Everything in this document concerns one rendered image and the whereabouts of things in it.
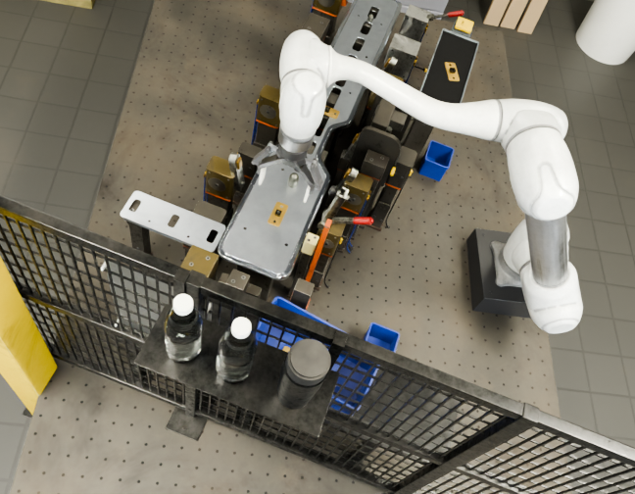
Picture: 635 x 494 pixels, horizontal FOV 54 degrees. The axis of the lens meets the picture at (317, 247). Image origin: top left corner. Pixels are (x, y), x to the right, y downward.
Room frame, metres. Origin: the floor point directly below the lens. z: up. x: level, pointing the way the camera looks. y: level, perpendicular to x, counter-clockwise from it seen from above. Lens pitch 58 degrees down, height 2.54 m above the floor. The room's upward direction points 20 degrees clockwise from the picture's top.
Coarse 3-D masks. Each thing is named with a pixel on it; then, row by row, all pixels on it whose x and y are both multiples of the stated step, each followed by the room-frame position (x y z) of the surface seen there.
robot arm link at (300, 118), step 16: (288, 80) 1.04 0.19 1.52; (304, 80) 1.03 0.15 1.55; (320, 80) 1.05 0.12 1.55; (288, 96) 1.01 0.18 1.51; (304, 96) 1.00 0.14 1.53; (320, 96) 1.02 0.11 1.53; (288, 112) 0.99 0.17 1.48; (304, 112) 0.99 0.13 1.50; (320, 112) 1.02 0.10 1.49; (288, 128) 0.99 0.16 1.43; (304, 128) 0.99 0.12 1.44
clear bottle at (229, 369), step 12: (240, 324) 0.39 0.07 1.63; (228, 336) 0.38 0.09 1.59; (240, 336) 0.38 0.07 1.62; (252, 336) 0.40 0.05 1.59; (228, 348) 0.37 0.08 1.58; (240, 348) 0.37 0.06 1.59; (252, 348) 0.38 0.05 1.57; (228, 360) 0.36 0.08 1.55; (240, 360) 0.36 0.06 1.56; (252, 360) 0.38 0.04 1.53; (228, 372) 0.36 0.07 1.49; (240, 372) 0.37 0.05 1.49
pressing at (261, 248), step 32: (384, 0) 2.18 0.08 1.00; (352, 32) 1.93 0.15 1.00; (384, 32) 1.99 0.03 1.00; (352, 96) 1.61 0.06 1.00; (320, 160) 1.29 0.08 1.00; (256, 192) 1.09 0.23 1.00; (288, 192) 1.13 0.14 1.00; (320, 192) 1.17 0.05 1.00; (256, 224) 0.98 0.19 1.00; (288, 224) 1.01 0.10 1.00; (224, 256) 0.84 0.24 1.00; (256, 256) 0.88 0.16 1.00; (288, 256) 0.91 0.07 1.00
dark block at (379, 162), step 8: (368, 152) 1.28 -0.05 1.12; (368, 160) 1.25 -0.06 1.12; (376, 160) 1.26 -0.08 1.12; (384, 160) 1.27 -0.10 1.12; (368, 168) 1.25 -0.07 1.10; (376, 168) 1.24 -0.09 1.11; (384, 168) 1.25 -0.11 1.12; (368, 176) 1.25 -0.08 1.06; (376, 176) 1.24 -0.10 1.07; (376, 184) 1.25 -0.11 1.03; (368, 200) 1.25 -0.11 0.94; (352, 224) 1.25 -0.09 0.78
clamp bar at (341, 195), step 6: (330, 192) 1.02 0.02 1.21; (336, 192) 1.03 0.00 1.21; (342, 192) 1.04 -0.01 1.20; (348, 192) 1.04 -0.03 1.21; (336, 198) 1.02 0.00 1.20; (342, 198) 1.01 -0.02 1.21; (348, 198) 1.03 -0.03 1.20; (330, 204) 1.05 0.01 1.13; (336, 204) 1.01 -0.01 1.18; (330, 210) 1.01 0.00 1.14; (336, 210) 1.01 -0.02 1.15; (324, 216) 1.02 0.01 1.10; (330, 216) 1.01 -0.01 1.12
